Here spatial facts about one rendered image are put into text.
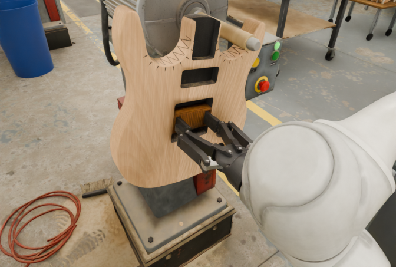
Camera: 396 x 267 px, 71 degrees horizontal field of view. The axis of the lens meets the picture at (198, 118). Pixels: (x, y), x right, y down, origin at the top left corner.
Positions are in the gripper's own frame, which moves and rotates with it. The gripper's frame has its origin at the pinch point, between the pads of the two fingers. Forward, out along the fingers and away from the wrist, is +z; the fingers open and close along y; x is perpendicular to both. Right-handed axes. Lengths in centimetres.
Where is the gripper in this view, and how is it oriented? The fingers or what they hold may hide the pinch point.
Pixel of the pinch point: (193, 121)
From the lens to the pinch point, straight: 61.8
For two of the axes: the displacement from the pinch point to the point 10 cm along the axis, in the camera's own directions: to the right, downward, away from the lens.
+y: 8.2, -1.8, 5.4
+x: 1.4, -8.5, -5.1
